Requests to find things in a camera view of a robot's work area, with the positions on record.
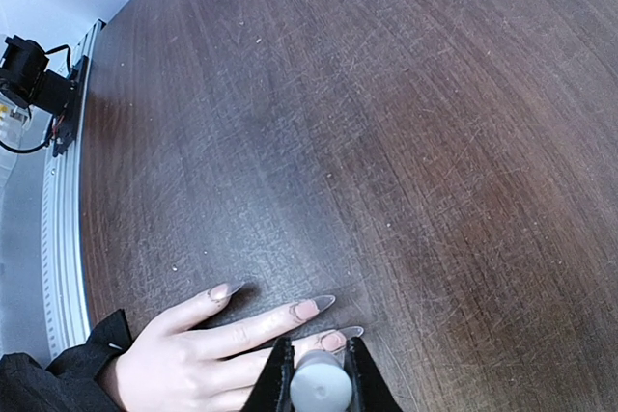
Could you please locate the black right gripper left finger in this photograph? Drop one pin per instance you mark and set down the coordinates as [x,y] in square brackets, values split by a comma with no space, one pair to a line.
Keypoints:
[271,393]

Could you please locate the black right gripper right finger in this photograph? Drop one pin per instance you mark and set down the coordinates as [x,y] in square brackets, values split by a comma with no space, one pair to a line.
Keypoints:
[370,392]

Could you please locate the white nail polish cap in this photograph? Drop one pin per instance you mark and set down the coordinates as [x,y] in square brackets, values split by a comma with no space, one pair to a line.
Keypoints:
[320,384]

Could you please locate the black sleeved forearm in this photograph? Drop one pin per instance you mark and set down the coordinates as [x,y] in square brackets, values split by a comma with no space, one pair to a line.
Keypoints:
[70,382]

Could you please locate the mannequin hand with long nails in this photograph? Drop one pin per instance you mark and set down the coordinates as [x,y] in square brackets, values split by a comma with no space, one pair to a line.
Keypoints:
[174,365]

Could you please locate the aluminium front frame rail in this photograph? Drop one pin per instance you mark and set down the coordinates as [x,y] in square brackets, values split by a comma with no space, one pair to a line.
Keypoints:
[65,304]

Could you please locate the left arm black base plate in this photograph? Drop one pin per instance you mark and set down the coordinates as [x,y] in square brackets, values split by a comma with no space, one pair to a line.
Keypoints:
[66,128]

